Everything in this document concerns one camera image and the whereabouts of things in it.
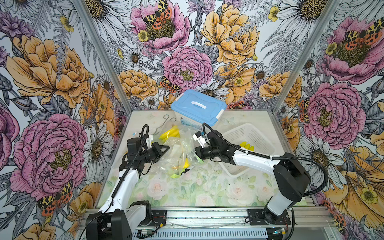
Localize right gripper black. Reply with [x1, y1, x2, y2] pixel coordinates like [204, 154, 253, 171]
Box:
[187, 145, 221, 161]

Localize panda zip-top bag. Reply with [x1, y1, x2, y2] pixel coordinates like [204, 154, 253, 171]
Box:
[150, 125, 204, 178]

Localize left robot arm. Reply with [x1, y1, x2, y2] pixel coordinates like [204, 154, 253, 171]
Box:
[79, 124, 170, 240]

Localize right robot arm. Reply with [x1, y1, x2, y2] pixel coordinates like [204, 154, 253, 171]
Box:
[193, 123, 329, 225]

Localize white plastic basket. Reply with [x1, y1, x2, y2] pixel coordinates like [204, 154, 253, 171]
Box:
[220, 123, 275, 178]

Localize blue lid storage box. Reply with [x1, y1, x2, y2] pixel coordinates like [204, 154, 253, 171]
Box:
[171, 90, 227, 131]

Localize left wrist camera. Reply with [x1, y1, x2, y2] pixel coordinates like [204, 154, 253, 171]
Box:
[127, 137, 152, 160]

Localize metal wire tongs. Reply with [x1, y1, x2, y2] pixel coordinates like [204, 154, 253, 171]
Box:
[153, 114, 176, 135]

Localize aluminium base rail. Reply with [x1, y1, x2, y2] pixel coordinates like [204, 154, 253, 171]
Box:
[125, 207, 342, 240]

